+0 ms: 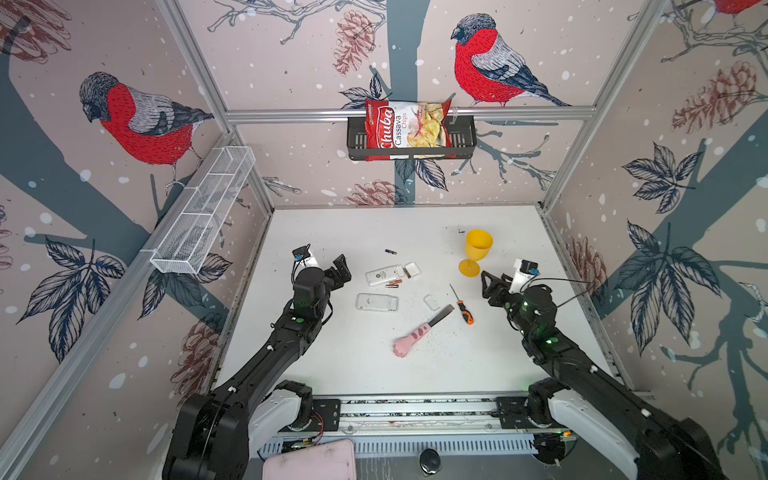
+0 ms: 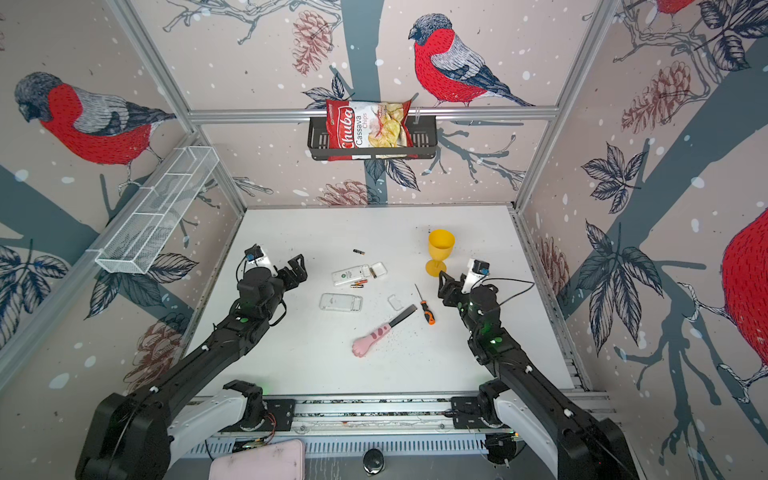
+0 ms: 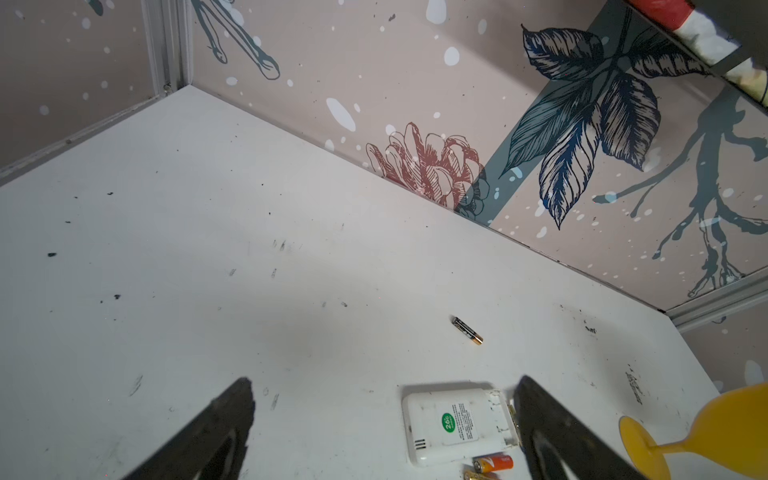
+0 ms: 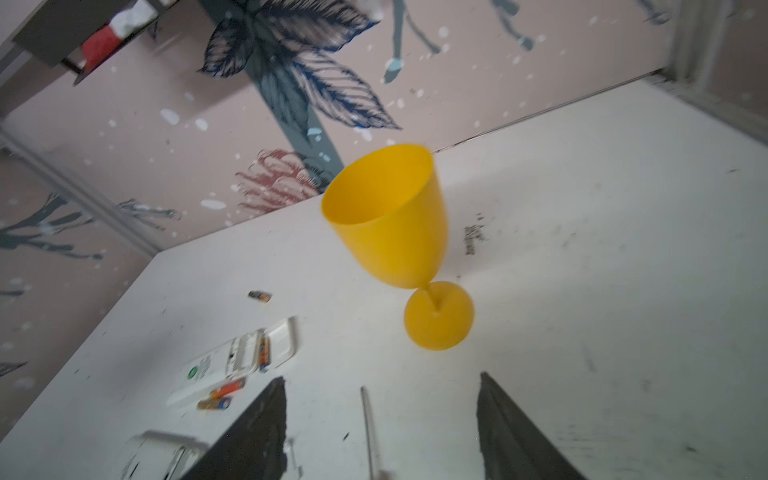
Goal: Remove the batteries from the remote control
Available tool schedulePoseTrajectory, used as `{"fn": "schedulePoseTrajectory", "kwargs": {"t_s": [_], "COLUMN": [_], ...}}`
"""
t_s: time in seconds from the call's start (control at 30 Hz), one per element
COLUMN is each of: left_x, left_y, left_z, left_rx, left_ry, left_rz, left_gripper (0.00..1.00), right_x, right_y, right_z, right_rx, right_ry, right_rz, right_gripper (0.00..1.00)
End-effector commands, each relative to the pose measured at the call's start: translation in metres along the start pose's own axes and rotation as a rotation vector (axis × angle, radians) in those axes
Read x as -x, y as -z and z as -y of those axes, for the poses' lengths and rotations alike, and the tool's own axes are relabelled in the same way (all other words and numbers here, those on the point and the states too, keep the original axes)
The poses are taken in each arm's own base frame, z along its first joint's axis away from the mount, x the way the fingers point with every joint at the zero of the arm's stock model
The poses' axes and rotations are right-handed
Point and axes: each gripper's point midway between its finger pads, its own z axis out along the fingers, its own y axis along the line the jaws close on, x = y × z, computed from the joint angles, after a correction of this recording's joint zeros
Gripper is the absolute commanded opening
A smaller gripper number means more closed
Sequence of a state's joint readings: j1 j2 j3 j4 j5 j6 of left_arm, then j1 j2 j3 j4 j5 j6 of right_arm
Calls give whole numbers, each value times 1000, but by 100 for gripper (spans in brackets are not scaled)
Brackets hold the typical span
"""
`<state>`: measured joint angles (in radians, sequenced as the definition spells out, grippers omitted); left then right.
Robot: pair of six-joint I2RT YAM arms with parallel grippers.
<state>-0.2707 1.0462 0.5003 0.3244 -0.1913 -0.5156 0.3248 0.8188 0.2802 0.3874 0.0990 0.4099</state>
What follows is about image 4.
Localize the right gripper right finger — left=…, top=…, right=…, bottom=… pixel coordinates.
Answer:
left=476, top=372, right=585, bottom=480

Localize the black wall basket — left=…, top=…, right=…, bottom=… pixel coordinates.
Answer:
left=10, top=1, right=176, bottom=85

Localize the orange battery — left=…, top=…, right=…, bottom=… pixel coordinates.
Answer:
left=209, top=378, right=246, bottom=399

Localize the red cassava chips bag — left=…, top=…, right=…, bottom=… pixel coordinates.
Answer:
left=81, top=0, right=158, bottom=72

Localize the white battery cover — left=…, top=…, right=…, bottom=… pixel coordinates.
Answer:
left=261, top=317, right=297, bottom=371

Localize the grey remote control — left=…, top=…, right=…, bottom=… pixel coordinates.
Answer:
left=108, top=431, right=209, bottom=480

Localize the orange black screwdriver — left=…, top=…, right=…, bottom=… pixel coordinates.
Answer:
left=360, top=386, right=390, bottom=480

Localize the black gold AAA battery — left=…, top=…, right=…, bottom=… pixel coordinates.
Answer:
left=248, top=290, right=272, bottom=303

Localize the gold blue AAA battery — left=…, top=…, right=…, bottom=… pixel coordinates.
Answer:
left=258, top=335, right=271, bottom=372

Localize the white remote control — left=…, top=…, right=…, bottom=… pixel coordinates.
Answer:
left=166, top=331, right=263, bottom=407

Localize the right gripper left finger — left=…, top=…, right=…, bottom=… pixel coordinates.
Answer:
left=184, top=377, right=288, bottom=480

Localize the yellow plastic goblet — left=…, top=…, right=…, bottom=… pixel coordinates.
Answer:
left=321, top=144, right=474, bottom=351

